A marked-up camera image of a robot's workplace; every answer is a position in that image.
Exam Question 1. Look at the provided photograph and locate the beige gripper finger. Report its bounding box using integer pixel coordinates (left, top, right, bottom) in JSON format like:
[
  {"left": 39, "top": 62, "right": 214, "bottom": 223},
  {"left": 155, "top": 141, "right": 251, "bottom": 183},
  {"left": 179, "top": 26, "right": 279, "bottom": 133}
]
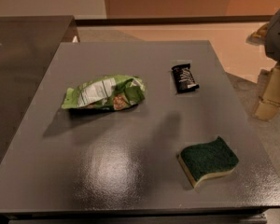
[{"left": 253, "top": 63, "right": 280, "bottom": 120}]

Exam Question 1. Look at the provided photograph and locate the black rxbar chocolate wrapper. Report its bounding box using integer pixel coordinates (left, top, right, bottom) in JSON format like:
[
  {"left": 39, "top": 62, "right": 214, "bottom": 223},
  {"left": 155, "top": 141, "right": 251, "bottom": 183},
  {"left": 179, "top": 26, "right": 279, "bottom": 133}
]
[{"left": 172, "top": 63, "right": 199, "bottom": 93}]

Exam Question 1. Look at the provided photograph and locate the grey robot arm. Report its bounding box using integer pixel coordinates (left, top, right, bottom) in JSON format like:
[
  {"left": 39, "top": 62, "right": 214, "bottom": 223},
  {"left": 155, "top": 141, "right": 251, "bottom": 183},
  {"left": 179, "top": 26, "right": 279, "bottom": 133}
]
[{"left": 254, "top": 8, "right": 280, "bottom": 120}]

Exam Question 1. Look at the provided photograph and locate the green and yellow sponge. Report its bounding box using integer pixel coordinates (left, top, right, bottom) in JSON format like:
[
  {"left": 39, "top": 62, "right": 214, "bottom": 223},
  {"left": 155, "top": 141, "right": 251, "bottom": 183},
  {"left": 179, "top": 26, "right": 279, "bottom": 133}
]
[{"left": 178, "top": 136, "right": 239, "bottom": 188}]

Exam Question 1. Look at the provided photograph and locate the green crumpled snack bag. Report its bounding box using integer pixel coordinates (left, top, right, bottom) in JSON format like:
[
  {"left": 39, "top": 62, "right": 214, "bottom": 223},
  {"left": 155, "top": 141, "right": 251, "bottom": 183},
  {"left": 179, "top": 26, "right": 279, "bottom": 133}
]
[{"left": 62, "top": 75, "right": 146, "bottom": 111}]

